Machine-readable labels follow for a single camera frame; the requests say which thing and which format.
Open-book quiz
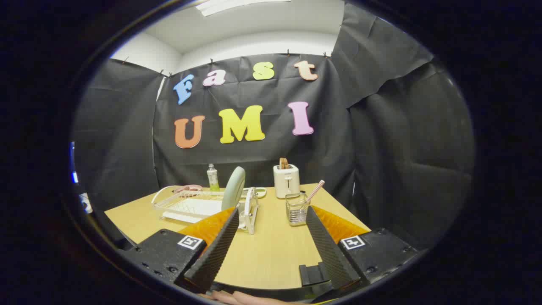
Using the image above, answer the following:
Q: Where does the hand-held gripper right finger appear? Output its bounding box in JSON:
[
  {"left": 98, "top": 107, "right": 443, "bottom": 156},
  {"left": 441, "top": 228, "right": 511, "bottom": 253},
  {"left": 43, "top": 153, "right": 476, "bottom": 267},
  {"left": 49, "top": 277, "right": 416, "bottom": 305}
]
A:
[{"left": 306, "top": 205, "right": 418, "bottom": 291}]

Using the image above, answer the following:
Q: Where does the metal wire basket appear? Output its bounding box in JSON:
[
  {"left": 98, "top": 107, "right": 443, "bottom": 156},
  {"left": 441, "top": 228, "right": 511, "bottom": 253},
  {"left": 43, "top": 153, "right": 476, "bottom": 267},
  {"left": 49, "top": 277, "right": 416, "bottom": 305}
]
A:
[{"left": 285, "top": 192, "right": 311, "bottom": 227}]

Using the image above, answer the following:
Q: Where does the white wire dish rack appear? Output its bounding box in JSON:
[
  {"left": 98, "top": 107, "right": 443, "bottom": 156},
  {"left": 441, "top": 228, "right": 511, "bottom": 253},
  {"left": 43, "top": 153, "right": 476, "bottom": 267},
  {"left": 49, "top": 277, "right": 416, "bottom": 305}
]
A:
[{"left": 151, "top": 185, "right": 260, "bottom": 235}]

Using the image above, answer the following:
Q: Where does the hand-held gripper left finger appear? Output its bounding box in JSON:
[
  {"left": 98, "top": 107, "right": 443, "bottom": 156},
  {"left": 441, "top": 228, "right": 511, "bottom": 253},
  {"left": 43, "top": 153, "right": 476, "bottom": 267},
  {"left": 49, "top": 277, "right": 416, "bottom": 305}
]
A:
[{"left": 120, "top": 207, "right": 240, "bottom": 294}]

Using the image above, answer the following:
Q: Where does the black backdrop cloth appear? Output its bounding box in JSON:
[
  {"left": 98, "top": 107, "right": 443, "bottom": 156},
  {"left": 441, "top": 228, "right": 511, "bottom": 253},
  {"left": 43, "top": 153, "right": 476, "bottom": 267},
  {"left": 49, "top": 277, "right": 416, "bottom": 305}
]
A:
[{"left": 72, "top": 2, "right": 477, "bottom": 250}]

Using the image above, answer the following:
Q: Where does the ceiling light panel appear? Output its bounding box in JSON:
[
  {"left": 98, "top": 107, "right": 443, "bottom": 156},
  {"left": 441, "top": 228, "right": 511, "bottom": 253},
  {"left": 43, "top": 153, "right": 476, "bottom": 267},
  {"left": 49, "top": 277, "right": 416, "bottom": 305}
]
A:
[{"left": 196, "top": 0, "right": 293, "bottom": 17}]

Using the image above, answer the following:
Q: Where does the pale green plate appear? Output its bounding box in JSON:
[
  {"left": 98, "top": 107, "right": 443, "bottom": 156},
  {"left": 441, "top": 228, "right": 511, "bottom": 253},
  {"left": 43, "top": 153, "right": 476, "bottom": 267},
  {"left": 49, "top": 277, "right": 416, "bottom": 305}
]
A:
[{"left": 221, "top": 166, "right": 246, "bottom": 211}]

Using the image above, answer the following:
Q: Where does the spoon with red checked handle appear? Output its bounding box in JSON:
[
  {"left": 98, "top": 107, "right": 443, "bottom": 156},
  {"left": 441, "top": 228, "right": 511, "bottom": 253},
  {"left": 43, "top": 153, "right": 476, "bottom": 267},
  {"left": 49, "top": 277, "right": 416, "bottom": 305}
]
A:
[{"left": 303, "top": 180, "right": 326, "bottom": 208}]

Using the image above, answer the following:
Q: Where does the white toaster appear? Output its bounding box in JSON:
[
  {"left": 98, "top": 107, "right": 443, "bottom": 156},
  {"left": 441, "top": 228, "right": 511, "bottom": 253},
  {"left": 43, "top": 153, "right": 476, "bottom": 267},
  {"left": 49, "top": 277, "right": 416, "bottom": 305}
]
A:
[{"left": 273, "top": 164, "right": 301, "bottom": 199}]

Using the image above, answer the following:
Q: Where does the clear bottle with green liquid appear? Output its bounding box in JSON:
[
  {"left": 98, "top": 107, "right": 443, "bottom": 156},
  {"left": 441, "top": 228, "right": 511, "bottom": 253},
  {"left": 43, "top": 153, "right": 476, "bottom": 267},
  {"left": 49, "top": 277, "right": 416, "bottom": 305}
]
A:
[{"left": 207, "top": 164, "right": 220, "bottom": 192}]

